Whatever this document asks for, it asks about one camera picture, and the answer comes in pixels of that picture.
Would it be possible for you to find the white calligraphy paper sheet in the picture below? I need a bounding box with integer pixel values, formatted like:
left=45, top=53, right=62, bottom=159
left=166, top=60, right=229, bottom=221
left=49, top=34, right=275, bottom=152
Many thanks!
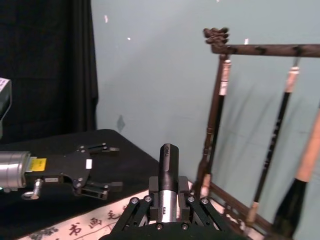
left=17, top=179, right=253, bottom=240

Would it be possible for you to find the large tan-handled calligraphy brush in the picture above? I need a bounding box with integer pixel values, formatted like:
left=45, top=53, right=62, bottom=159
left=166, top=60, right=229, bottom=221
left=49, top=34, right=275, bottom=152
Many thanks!
left=272, top=99, right=320, bottom=238

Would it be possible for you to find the long black-handled calligraphy brush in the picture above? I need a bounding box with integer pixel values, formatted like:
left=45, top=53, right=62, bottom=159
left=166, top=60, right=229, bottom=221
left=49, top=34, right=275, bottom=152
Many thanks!
left=245, top=65, right=301, bottom=227

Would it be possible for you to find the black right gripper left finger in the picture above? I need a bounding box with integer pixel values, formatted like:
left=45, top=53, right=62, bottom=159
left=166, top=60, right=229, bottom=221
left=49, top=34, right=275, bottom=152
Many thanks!
left=113, top=176, right=160, bottom=232

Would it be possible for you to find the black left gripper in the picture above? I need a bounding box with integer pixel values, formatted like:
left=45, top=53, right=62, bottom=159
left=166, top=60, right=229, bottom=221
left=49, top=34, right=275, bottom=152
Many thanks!
left=24, top=142, right=124, bottom=201

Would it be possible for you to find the thin black-handled calligraphy brush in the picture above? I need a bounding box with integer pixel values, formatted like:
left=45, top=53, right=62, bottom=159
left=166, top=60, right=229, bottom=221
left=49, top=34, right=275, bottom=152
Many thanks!
left=199, top=59, right=233, bottom=198

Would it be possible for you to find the dark wooden brush rack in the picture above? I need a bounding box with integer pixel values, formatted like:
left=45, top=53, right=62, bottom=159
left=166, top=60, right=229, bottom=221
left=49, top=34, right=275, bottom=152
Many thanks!
left=193, top=26, right=320, bottom=240

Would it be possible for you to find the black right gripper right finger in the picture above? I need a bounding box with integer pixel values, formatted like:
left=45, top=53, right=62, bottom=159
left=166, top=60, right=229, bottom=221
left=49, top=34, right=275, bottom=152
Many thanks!
left=177, top=176, right=235, bottom=232

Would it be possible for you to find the black curtain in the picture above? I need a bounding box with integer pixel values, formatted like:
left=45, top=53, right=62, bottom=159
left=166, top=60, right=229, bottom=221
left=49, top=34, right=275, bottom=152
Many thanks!
left=0, top=0, right=99, bottom=145

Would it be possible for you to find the black table cloth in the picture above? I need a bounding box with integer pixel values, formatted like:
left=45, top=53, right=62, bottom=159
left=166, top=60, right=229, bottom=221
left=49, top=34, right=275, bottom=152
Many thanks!
left=0, top=128, right=161, bottom=240

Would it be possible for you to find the black and silver pen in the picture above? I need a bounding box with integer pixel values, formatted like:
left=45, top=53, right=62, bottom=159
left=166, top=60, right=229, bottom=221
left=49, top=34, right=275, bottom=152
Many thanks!
left=158, top=143, right=181, bottom=223

